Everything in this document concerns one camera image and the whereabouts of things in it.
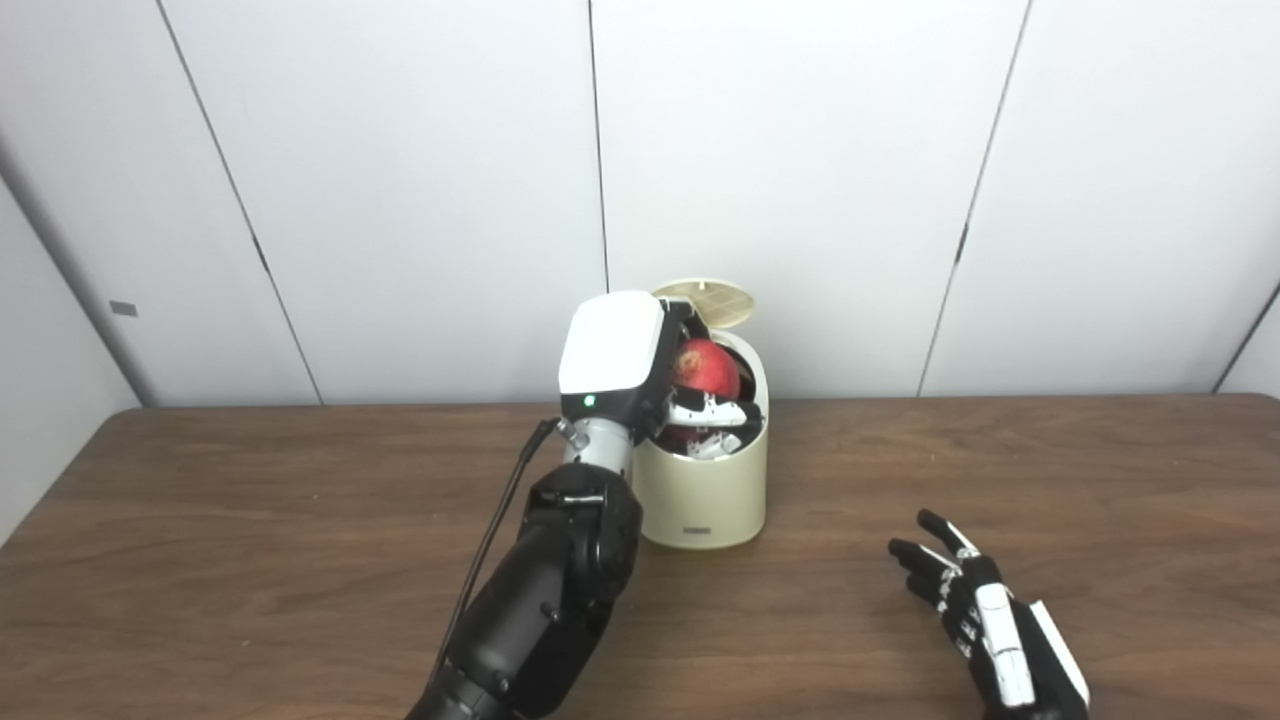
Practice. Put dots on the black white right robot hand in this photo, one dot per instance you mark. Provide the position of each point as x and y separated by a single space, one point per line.
1000 640

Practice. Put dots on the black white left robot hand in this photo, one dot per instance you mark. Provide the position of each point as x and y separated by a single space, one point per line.
612 345

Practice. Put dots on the red apple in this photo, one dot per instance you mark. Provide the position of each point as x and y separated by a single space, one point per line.
708 368

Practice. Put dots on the cream round bin lid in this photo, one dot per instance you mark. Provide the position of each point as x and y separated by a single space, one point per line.
715 298

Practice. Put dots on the cream-colored round bin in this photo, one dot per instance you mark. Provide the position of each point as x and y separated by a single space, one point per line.
700 495

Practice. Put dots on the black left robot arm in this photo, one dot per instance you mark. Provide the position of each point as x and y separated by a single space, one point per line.
550 600

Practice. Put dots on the small grey wall label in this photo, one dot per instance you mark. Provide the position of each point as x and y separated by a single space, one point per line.
123 308

